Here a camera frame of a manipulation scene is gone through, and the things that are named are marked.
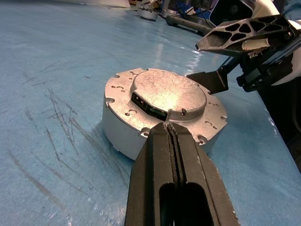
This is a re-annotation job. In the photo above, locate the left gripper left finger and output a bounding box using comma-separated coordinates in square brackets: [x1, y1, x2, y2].
[124, 122, 181, 226]

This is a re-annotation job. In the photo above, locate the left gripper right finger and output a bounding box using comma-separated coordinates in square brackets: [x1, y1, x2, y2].
[168, 123, 241, 226]

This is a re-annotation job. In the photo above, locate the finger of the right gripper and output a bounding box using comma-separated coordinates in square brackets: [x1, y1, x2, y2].
[185, 70, 230, 95]
[195, 13, 296, 57]

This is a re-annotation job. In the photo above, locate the grey round motor rotor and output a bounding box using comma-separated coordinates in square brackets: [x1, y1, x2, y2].
[104, 68, 229, 146]

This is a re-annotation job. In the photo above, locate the silver motor housing with windings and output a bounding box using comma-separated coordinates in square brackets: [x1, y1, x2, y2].
[102, 107, 214, 161]

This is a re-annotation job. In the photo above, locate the grey round part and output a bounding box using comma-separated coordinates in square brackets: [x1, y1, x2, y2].
[136, 5, 159, 22]

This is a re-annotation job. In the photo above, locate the dark grey metal bar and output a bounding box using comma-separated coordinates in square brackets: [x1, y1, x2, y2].
[166, 14, 213, 36]

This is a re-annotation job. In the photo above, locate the blue plastic table cover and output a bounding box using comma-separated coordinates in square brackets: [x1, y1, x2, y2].
[0, 0, 301, 226]

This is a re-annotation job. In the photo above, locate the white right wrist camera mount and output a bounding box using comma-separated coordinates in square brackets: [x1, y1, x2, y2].
[208, 0, 301, 86]

